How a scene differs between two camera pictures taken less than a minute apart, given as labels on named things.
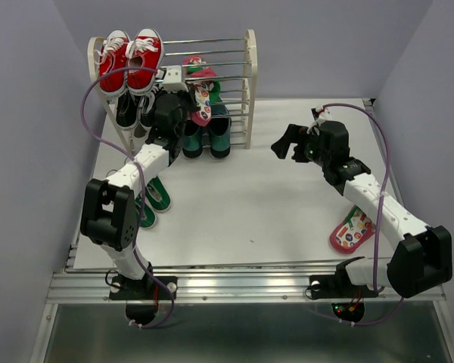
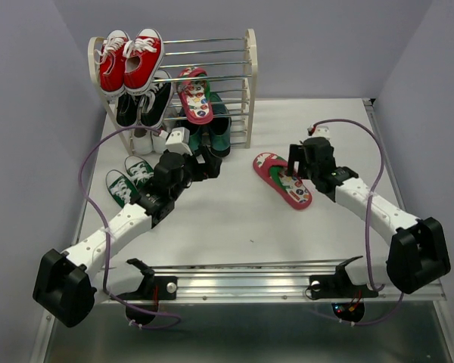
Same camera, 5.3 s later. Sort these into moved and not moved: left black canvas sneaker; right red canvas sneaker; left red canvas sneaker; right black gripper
Moved: right black gripper
Not moved: right red canvas sneaker; left black canvas sneaker; left red canvas sneaker
